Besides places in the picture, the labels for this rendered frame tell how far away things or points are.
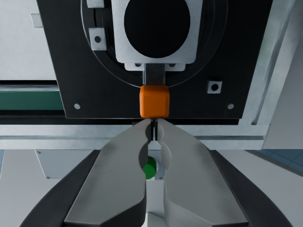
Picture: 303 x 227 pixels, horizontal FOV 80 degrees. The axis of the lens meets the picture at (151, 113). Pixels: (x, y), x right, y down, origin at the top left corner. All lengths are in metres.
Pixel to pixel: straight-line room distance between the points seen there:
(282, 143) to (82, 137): 0.41
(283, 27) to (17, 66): 0.36
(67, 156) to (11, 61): 0.16
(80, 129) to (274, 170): 0.45
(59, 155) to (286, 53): 0.35
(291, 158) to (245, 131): 1.68
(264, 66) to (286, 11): 0.06
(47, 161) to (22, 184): 0.26
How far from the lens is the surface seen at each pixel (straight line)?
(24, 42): 0.32
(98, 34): 0.19
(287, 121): 0.47
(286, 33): 0.27
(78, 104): 0.26
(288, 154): 1.92
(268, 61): 0.27
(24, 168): 0.56
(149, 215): 0.59
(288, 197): 0.64
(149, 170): 0.30
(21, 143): 0.35
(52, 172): 0.37
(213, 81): 0.23
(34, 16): 0.25
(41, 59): 0.32
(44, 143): 0.33
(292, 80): 0.43
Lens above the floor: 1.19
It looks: 62 degrees down
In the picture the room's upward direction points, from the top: 179 degrees counter-clockwise
